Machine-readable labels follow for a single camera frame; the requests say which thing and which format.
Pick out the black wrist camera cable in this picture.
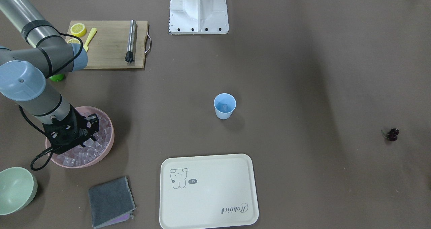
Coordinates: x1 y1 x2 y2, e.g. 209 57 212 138
19 29 84 171

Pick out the green lime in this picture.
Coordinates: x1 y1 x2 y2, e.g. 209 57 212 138
49 74 65 82

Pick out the steel muddler black tip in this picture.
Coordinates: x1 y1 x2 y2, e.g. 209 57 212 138
125 20 137 63

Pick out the yellow plastic knife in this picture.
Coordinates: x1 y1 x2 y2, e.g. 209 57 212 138
83 28 98 52

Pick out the light blue plastic cup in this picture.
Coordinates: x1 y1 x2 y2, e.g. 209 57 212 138
213 93 237 120

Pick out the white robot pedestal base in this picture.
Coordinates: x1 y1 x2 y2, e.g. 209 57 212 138
168 0 229 35

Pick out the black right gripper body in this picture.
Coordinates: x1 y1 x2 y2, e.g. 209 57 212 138
42 106 99 154

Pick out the cream rabbit serving tray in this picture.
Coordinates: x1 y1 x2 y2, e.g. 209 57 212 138
160 154 260 229

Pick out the dark red cherry pair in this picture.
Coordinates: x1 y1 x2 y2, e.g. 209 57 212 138
381 128 400 142

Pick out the grey folded cloth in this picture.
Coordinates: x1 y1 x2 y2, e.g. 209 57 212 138
88 176 136 229

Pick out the wooden cutting board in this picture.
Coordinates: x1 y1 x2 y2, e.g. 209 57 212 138
69 20 151 69

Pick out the pink bowl of ice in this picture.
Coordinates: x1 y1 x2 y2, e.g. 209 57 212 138
51 106 114 169

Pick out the lemon half slice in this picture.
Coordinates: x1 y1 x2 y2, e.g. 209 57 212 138
70 23 87 37

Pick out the mint green bowl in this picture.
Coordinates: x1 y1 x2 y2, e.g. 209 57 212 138
0 167 38 216

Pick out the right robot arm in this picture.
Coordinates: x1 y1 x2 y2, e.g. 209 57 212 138
0 0 99 154

